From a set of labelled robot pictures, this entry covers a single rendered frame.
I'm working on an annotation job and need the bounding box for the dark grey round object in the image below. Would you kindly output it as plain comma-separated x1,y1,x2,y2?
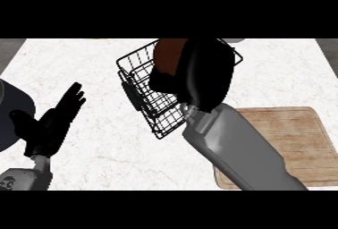
0,79,37,153

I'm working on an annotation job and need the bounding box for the wooden cutting board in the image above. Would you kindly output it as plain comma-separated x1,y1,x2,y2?
213,106,338,191

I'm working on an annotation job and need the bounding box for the brown cupcake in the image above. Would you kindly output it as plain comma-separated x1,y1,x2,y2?
152,38,191,76

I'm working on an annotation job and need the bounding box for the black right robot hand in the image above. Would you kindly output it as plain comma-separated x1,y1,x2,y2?
148,38,235,114

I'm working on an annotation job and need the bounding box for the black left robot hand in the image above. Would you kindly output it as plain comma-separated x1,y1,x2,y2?
9,81,88,158

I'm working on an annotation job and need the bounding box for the black wire tiered basket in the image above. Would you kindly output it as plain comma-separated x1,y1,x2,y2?
116,38,244,140

